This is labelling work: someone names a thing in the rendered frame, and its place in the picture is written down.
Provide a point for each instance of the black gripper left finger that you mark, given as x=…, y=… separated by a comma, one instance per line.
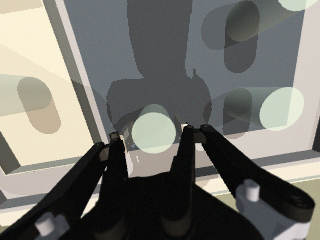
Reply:
x=65, y=203

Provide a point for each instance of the clear glass cylinder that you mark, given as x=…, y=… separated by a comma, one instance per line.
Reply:
x=248, y=18
x=153, y=131
x=272, y=108
x=20, y=94

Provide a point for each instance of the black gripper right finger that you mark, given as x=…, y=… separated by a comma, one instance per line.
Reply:
x=278, y=209

